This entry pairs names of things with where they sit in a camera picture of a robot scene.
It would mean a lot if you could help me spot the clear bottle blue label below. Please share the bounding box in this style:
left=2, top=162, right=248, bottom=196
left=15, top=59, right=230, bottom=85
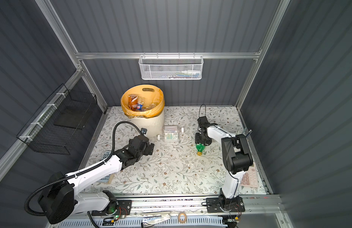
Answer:
left=135, top=97, right=146, bottom=112

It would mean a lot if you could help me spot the green plastic bottle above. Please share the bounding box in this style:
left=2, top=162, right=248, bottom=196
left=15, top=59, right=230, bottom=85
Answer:
left=195, top=143, right=206, bottom=156

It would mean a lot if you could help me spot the silver foil wrapper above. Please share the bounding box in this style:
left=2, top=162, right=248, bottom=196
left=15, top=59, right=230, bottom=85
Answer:
left=141, top=214, right=171, bottom=228

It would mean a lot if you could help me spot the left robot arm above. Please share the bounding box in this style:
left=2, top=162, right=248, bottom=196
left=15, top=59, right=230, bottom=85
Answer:
left=24, top=127, right=155, bottom=224

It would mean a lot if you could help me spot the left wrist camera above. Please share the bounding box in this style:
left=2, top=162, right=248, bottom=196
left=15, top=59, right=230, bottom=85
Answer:
left=140, top=128, right=147, bottom=136

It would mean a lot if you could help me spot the white pen holder cup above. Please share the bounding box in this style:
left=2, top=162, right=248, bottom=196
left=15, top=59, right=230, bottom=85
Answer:
left=242, top=127, right=252, bottom=137

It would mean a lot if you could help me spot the black wire side basket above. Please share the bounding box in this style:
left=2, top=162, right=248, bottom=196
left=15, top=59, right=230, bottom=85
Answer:
left=17, top=86, right=98, bottom=155

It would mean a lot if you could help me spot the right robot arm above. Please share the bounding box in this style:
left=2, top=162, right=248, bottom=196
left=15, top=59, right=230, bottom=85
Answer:
left=195, top=116, right=253, bottom=206

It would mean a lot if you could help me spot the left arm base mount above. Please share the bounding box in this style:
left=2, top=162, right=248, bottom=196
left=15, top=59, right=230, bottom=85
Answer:
left=91, top=200, right=132, bottom=217

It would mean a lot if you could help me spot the illustrated paperback book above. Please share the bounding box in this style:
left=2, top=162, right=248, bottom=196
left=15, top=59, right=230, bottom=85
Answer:
left=97, top=150, right=113, bottom=184

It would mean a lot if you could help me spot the pink calculator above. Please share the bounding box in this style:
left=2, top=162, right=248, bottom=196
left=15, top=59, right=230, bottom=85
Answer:
left=241, top=164, right=259, bottom=188

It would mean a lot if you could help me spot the tape roll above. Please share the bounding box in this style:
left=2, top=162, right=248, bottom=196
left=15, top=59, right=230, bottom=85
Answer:
left=177, top=212, right=187, bottom=224

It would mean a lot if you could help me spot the clear bottle white label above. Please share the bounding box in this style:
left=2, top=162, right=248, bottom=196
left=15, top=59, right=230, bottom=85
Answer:
left=157, top=133, right=180, bottom=143

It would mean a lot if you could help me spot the brown coffee bottle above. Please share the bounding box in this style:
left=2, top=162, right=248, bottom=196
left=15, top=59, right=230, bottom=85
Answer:
left=128, top=94, right=138, bottom=111

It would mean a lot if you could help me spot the white wire wall basket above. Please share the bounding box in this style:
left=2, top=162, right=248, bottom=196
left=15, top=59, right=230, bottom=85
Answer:
left=138, top=56, right=204, bottom=80

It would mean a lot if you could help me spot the orange bin liner bag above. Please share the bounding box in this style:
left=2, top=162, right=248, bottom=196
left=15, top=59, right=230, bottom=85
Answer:
left=120, top=85, right=165, bottom=118

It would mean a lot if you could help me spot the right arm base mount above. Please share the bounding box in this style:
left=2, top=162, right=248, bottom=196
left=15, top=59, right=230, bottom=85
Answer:
left=206, top=196, right=245, bottom=213

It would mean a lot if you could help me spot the square clear bottle white cap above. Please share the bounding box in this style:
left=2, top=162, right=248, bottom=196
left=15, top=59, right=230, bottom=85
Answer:
left=163, top=125, right=184, bottom=134

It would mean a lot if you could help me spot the white ribbed trash bin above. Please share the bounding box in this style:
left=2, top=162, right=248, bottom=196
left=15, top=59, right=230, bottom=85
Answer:
left=130, top=111, right=165, bottom=137

